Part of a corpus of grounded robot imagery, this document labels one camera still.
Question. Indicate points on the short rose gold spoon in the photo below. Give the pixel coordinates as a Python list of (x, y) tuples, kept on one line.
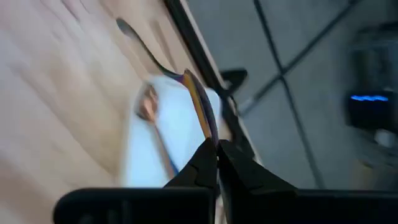
[(146, 102)]

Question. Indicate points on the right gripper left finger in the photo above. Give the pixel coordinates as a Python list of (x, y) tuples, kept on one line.
[(155, 205)]

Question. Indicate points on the iridescent pink teal spoon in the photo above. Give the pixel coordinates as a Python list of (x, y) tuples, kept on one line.
[(202, 105)]

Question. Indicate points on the white plastic bin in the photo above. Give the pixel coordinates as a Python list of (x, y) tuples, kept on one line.
[(183, 130)]

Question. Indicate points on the black crossbar bracket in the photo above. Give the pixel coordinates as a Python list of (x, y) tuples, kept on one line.
[(234, 77)]

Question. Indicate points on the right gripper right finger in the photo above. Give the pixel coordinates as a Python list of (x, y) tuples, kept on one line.
[(280, 205)]

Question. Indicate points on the black device blue light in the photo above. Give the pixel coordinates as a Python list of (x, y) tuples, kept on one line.
[(370, 109)]

